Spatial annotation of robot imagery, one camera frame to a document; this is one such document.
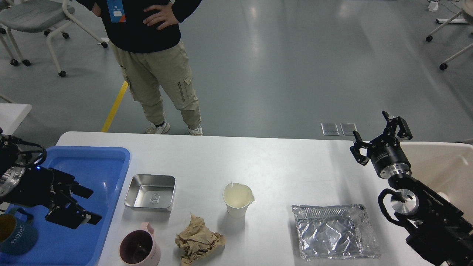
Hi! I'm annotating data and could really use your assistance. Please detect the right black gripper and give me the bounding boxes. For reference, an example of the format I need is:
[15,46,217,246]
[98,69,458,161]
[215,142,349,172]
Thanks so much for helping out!
[350,111,413,180]

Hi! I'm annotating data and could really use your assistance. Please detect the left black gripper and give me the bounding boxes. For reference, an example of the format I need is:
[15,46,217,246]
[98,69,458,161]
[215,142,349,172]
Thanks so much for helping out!
[15,167,102,229]

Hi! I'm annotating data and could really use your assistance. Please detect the square stainless steel dish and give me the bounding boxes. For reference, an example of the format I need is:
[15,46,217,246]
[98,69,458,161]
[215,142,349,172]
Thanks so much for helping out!
[124,174,176,212]

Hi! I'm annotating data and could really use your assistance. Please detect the pink HOME mug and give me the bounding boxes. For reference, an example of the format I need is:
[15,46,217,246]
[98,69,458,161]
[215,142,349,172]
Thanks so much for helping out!
[119,222,161,266]

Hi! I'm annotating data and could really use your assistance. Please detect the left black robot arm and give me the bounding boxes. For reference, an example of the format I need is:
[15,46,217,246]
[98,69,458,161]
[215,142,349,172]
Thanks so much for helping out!
[0,133,102,229]

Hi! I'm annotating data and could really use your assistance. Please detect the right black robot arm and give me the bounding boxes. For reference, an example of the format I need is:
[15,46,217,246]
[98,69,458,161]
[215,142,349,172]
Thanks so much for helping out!
[350,111,473,266]

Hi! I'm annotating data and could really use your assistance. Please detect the person's right hand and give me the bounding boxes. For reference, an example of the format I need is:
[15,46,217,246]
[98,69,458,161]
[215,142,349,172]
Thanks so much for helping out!
[91,2,102,17]

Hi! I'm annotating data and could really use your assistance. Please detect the person's left hand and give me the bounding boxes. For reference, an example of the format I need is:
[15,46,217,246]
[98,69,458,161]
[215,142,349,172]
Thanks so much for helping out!
[143,2,180,30]

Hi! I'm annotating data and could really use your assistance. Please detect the silver floor plate right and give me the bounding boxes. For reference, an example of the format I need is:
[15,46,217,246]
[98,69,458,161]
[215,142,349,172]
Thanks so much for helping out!
[340,123,357,135]

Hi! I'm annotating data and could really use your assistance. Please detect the silver floor plate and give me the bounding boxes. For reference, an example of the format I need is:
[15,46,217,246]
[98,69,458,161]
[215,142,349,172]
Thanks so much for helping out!
[321,123,340,136]
[340,123,357,135]

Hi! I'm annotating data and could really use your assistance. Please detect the blue plastic tray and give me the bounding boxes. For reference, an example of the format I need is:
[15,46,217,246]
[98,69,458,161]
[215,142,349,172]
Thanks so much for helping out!
[0,146,130,266]

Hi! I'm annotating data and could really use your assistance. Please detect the silver floor plate left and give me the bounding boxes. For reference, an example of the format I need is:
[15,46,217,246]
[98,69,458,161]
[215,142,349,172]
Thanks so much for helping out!
[321,123,340,136]

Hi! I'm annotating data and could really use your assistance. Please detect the white plastic bin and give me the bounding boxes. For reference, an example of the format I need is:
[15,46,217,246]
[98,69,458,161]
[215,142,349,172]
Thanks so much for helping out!
[401,142,473,223]

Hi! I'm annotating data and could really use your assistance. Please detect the aluminium foil container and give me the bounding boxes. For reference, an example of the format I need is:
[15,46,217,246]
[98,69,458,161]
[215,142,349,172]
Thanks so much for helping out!
[291,204,381,262]

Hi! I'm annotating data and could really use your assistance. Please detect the white side table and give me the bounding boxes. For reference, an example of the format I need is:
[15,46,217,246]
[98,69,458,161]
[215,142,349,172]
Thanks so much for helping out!
[0,103,32,135]

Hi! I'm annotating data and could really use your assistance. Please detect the crumpled brown paper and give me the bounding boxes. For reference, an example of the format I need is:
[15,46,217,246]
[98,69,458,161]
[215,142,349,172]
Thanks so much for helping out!
[174,213,227,266]

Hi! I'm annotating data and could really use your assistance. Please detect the white paper cup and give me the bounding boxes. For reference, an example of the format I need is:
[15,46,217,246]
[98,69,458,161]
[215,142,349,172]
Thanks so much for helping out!
[223,182,255,218]

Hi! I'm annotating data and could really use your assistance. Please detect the white chair base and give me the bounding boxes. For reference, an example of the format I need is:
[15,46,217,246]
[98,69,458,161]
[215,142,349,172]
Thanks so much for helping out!
[425,0,473,71]

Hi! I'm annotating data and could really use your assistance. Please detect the person in black sweater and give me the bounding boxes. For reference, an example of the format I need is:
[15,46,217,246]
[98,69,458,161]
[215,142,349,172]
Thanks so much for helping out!
[79,0,203,136]

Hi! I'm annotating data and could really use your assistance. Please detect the grey office chair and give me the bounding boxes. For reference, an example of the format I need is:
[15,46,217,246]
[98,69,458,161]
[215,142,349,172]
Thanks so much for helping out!
[0,0,108,77]

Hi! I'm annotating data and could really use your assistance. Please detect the blue ID badge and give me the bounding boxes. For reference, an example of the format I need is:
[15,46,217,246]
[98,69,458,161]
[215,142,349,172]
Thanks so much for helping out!
[106,0,126,23]

